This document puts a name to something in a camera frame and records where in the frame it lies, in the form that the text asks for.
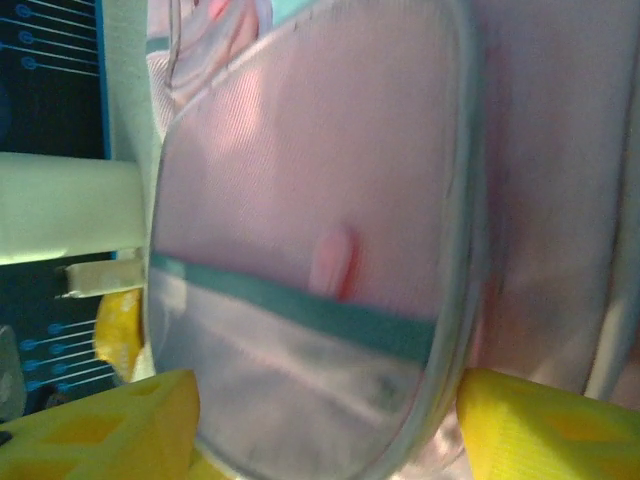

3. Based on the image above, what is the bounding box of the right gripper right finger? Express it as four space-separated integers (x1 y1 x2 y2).
457 369 640 480

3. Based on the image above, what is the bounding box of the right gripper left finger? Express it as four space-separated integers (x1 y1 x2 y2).
0 369 226 480

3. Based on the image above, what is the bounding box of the pink school backpack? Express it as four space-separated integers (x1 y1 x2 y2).
144 0 640 480

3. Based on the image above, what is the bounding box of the beige orange knife block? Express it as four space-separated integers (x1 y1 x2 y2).
0 152 151 266

